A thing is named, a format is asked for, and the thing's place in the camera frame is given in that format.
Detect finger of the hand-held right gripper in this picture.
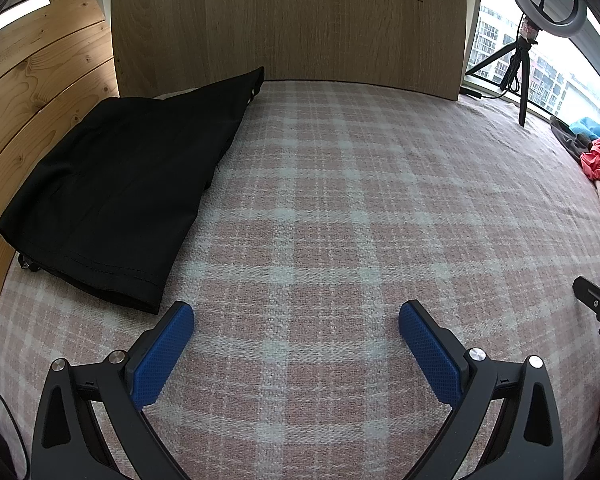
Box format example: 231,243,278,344
572,276,600,346

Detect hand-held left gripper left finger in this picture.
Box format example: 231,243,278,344
31,301,196,480

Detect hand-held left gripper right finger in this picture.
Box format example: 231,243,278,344
398,300,566,480

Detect grey cloth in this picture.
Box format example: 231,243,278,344
550,115,598,163

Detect blue cloth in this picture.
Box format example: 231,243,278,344
569,116,600,138

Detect black folded garment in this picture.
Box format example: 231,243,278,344
0,66,266,316

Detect pine plank panel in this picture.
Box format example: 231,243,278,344
0,0,121,306

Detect light oak board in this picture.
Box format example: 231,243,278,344
107,0,468,103

